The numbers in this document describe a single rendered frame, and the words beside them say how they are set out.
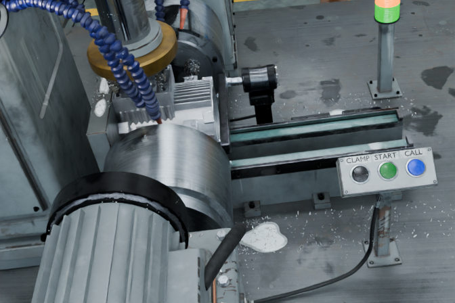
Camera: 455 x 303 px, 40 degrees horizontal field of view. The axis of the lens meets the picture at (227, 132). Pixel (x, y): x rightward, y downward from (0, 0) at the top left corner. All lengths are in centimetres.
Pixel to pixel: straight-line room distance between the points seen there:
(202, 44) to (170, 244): 76
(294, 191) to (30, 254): 60
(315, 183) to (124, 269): 80
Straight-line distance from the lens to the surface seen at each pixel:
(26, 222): 139
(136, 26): 120
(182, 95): 132
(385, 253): 136
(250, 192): 144
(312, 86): 180
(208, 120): 128
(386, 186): 116
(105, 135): 122
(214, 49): 147
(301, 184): 143
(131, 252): 72
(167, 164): 108
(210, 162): 113
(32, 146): 123
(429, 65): 187
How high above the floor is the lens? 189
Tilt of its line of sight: 41 degrees down
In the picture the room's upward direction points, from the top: 10 degrees counter-clockwise
